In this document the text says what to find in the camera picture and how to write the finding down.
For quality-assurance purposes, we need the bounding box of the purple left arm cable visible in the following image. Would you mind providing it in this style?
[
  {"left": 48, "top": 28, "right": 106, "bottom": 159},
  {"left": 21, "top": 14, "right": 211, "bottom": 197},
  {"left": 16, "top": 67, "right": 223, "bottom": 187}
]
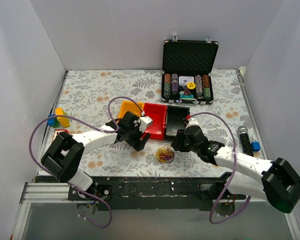
[{"left": 28, "top": 96, "right": 145, "bottom": 229}]

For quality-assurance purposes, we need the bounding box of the red plastic bin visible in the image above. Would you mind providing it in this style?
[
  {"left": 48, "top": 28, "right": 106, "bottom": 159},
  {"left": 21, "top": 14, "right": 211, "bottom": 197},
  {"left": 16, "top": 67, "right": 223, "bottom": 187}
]
[{"left": 143, "top": 103, "right": 167, "bottom": 140}]

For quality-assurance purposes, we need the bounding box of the white playing card deck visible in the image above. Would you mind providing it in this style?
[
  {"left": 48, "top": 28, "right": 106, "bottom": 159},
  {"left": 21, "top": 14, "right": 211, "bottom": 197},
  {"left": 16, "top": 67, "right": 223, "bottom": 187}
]
[{"left": 178, "top": 76, "right": 195, "bottom": 87}]

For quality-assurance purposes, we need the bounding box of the black plastic bin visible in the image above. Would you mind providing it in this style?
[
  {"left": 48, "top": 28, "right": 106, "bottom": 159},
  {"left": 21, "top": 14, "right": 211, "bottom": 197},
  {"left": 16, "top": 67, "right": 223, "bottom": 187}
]
[{"left": 164, "top": 105, "right": 190, "bottom": 141}]

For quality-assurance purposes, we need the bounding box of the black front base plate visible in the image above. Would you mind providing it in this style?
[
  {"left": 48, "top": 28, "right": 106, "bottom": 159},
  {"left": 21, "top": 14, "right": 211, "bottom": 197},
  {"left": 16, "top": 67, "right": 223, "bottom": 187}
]
[{"left": 67, "top": 176, "right": 247, "bottom": 212}]

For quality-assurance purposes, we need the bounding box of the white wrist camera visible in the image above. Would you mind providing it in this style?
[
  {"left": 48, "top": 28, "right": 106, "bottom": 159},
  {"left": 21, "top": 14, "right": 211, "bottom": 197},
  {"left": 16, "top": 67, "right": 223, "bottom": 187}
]
[
  {"left": 137, "top": 116, "right": 153, "bottom": 133},
  {"left": 184, "top": 115, "right": 199, "bottom": 129}
]

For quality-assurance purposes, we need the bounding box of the yellow plastic bin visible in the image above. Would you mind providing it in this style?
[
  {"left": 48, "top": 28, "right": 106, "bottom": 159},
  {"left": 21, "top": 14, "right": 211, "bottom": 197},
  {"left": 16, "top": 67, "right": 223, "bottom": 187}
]
[{"left": 118, "top": 101, "right": 145, "bottom": 118}]

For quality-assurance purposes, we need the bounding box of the yellow round dealer chip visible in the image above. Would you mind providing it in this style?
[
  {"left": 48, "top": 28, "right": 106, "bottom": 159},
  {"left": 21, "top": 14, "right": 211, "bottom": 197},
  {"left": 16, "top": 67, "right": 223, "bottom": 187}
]
[{"left": 186, "top": 82, "right": 196, "bottom": 90}]

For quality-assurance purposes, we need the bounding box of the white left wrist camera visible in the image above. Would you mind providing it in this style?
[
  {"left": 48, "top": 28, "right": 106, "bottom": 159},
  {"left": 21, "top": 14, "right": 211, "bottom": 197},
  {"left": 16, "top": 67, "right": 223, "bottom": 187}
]
[{"left": 137, "top": 116, "right": 153, "bottom": 133}]

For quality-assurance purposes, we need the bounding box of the black poker chip case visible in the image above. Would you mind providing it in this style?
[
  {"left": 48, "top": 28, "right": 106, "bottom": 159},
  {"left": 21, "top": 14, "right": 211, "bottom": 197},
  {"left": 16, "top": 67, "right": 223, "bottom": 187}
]
[{"left": 161, "top": 36, "right": 219, "bottom": 105}]

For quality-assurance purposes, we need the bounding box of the floral patterned table mat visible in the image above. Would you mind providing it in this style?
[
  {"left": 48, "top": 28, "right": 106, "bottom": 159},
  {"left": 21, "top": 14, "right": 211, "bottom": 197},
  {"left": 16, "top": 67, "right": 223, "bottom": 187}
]
[{"left": 37, "top": 69, "right": 268, "bottom": 178}]

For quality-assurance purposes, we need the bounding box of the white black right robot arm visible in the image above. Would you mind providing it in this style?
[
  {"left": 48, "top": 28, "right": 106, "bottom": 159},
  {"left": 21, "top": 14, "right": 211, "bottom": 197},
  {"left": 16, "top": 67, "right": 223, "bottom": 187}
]
[{"left": 171, "top": 125, "right": 300, "bottom": 214}]

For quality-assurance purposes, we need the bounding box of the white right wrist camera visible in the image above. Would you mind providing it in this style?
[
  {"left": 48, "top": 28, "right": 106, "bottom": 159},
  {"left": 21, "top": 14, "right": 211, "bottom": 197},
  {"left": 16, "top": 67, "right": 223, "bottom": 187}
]
[{"left": 184, "top": 115, "right": 199, "bottom": 129}]

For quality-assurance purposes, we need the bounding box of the red white toy brick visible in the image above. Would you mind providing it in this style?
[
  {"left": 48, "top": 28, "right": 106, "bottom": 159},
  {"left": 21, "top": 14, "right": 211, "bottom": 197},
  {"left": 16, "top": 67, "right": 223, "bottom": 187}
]
[{"left": 52, "top": 129, "right": 69, "bottom": 142}]

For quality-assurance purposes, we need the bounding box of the coloured cable bundle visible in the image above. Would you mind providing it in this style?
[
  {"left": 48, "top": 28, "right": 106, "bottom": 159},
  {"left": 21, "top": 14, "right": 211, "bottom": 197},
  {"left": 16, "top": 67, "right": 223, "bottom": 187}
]
[{"left": 154, "top": 146, "right": 176, "bottom": 165}]

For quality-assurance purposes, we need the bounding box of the black handheld microphone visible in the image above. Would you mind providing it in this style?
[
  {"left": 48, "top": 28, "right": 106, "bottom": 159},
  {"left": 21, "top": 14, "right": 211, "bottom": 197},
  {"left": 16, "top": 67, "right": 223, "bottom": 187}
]
[{"left": 237, "top": 126, "right": 254, "bottom": 157}]

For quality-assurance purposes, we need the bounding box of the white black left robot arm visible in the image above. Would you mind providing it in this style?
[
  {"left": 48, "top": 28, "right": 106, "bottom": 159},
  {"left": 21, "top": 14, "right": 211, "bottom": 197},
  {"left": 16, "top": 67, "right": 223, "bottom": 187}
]
[{"left": 40, "top": 111, "right": 153, "bottom": 200}]

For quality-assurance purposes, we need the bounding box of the small blue toy brick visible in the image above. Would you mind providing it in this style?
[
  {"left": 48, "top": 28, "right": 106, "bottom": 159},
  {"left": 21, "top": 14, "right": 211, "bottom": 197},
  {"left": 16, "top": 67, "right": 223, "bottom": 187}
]
[{"left": 251, "top": 141, "right": 261, "bottom": 152}]

